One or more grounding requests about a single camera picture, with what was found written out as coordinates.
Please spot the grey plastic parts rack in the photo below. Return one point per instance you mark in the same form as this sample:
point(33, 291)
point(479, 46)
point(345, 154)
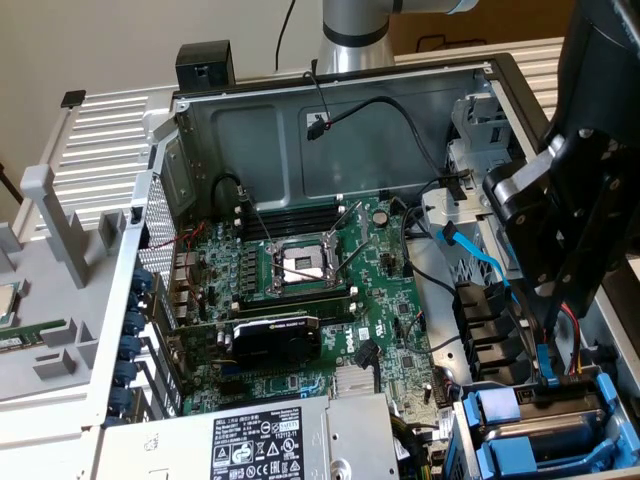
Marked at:
point(60, 310)

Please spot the small black table cap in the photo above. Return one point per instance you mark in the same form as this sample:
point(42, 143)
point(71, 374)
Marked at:
point(73, 98)

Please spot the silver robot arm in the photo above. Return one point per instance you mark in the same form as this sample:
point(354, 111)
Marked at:
point(350, 50)

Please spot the grey power supply unit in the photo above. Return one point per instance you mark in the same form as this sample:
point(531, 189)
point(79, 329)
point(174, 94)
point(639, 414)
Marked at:
point(175, 450)

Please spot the grey optical drive cage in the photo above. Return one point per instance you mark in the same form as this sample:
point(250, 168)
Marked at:
point(470, 125)

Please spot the round coin cell battery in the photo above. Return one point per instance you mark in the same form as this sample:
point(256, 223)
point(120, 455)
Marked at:
point(381, 217)

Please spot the black graphics card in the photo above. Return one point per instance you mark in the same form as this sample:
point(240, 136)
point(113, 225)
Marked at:
point(275, 342)

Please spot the metal socket cover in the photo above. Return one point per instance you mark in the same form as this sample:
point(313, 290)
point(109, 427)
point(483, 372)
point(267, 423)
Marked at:
point(362, 220)

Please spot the dark blue slot clip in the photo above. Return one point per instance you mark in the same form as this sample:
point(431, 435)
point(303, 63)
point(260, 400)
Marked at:
point(134, 324)
point(142, 278)
point(135, 301)
point(131, 347)
point(120, 400)
point(126, 373)

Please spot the green Dell motherboard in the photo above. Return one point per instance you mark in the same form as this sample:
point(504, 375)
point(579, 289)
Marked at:
point(380, 300)

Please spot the green RAM stick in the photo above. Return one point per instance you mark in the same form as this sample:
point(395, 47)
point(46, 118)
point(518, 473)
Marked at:
point(295, 301)
point(30, 334)

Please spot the black box with bolts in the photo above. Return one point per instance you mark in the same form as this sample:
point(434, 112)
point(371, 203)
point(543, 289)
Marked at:
point(205, 62)

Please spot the blue plastic latch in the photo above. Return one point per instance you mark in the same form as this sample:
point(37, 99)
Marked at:
point(546, 365)

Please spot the open grey PC case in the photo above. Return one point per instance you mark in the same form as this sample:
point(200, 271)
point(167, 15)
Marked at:
point(250, 140)

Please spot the hard drive in blue caddy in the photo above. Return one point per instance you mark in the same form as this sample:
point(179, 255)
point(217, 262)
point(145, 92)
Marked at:
point(462, 450)

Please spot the silver CPU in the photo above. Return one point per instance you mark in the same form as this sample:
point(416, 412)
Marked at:
point(7, 305)

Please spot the CPU socket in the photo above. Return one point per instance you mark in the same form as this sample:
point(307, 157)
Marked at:
point(300, 262)

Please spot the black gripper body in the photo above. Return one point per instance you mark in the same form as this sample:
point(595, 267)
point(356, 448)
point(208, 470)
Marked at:
point(595, 100)

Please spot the metal locking lever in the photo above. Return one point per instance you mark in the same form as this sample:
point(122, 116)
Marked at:
point(257, 220)
point(304, 273)

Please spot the silver chipset heatsink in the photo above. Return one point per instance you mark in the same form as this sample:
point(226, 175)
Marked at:
point(355, 382)

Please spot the brown cardboard box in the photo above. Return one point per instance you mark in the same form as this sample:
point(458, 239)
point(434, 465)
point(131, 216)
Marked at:
point(500, 20)

